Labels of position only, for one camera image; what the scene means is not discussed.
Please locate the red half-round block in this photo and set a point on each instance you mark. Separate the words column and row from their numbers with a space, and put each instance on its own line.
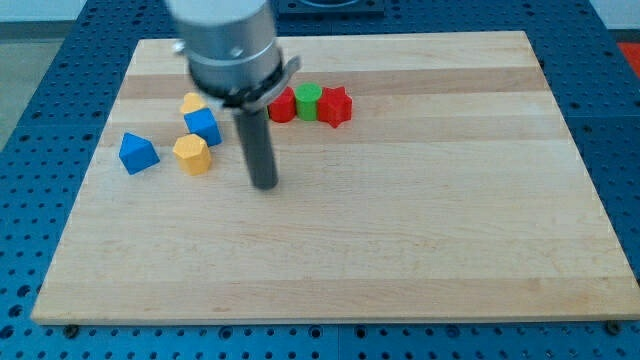
column 283, row 108

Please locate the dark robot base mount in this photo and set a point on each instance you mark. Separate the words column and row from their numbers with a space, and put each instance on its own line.
column 329, row 7

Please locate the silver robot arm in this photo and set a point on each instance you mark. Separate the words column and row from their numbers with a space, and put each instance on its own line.
column 234, row 58

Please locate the blue cube block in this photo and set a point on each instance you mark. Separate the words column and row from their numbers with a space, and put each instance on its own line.
column 203, row 123

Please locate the green cylinder block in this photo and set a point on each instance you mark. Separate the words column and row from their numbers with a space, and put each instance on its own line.
column 307, row 96

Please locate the yellow heart block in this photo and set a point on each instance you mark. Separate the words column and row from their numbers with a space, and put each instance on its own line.
column 192, row 102

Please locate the blue triangle block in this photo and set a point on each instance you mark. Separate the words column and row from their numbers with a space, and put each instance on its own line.
column 137, row 153

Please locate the yellow hexagon block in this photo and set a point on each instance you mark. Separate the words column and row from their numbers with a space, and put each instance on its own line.
column 192, row 154

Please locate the wooden board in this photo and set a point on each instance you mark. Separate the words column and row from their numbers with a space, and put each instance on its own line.
column 454, row 194

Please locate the red star block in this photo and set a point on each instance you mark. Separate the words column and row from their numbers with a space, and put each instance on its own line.
column 334, row 106

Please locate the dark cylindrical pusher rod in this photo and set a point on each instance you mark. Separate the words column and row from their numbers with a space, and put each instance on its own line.
column 254, row 135

